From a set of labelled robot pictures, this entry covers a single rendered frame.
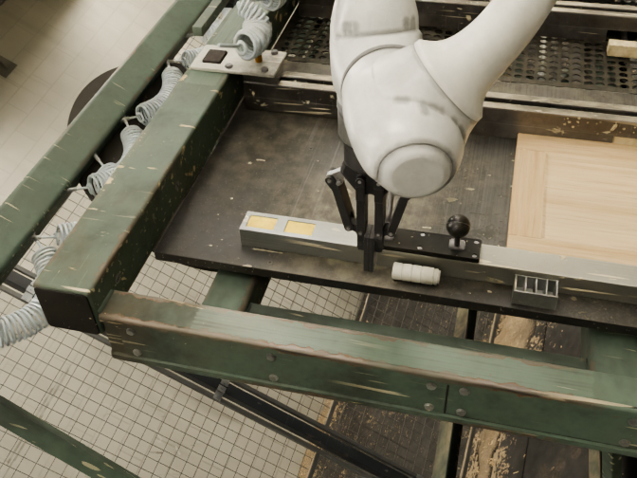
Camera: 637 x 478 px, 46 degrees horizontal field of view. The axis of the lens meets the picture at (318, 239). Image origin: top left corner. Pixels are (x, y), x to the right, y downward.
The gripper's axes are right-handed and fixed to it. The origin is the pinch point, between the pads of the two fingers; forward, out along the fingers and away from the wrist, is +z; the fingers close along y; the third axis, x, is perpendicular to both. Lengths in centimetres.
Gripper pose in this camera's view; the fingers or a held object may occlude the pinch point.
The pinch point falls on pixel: (370, 248)
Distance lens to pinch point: 111.6
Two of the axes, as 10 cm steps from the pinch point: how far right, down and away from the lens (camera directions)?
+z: 0.4, 7.3, 6.8
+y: 9.7, 1.4, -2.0
